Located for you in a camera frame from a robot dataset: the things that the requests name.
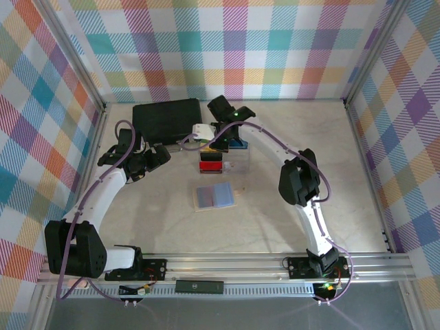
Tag beige card holder blue sleeves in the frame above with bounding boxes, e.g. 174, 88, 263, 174
193, 181, 247, 213

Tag clear acrylic card stand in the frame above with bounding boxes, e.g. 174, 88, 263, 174
197, 137, 252, 176

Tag red card black stripe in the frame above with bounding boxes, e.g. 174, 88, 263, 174
198, 152, 223, 175

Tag red grey striped card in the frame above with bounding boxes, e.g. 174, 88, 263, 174
198, 187, 215, 208

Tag black carrying case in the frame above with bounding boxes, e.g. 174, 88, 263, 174
132, 98, 203, 152

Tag small controller board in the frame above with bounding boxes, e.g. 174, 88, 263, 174
118, 283, 153, 297
314, 282, 340, 297

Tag black bar device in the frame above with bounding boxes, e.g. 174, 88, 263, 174
174, 280, 225, 295

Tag aluminium left side rail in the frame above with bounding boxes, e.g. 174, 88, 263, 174
57, 104, 111, 257

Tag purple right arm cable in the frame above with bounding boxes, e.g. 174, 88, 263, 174
179, 122, 353, 305

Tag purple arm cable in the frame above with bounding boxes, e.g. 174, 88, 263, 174
179, 122, 353, 305
56, 119, 138, 305

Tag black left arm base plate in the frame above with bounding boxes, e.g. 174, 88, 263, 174
104, 258, 168, 282

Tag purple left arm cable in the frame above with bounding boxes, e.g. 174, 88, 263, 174
56, 119, 138, 305

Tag aluminium left frame post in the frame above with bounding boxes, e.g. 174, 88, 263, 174
32, 0, 107, 111

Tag aluminium frame post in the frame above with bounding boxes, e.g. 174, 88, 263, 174
342, 0, 413, 106
32, 0, 107, 111

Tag aluminium mounting rail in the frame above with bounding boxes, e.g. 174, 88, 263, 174
37, 253, 413, 285

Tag aluminium right frame post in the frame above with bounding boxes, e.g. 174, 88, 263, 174
342, 0, 413, 106

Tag slotted metal cable duct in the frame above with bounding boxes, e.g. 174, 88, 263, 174
54, 284, 341, 298

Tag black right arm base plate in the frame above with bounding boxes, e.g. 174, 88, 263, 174
287, 256, 351, 280

